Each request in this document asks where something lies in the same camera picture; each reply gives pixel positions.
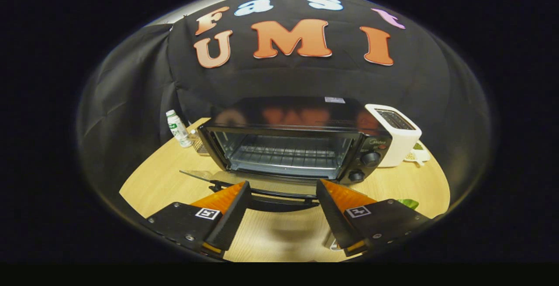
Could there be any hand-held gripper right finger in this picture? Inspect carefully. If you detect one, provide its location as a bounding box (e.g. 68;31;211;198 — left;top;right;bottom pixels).
315;179;437;257

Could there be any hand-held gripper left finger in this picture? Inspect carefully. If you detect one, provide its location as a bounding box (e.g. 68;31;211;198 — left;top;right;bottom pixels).
141;180;252;260

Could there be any black toaster oven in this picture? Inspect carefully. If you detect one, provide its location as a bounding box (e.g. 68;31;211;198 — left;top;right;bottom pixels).
180;96;393;213

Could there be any white pop-up toaster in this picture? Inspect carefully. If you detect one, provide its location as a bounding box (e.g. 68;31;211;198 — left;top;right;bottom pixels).
365;103;422;168

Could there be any white plate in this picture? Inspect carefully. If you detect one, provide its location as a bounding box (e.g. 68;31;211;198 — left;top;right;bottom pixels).
324;229;345;252

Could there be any small clear container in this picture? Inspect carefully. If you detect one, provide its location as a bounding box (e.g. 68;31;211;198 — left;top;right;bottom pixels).
190;129;209;155

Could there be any white plastic bottle green label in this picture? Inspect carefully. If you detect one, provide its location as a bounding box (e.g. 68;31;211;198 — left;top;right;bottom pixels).
166;110;193;148

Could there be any small white dish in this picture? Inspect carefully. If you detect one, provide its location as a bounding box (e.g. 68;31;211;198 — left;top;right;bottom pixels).
404;141;431;166

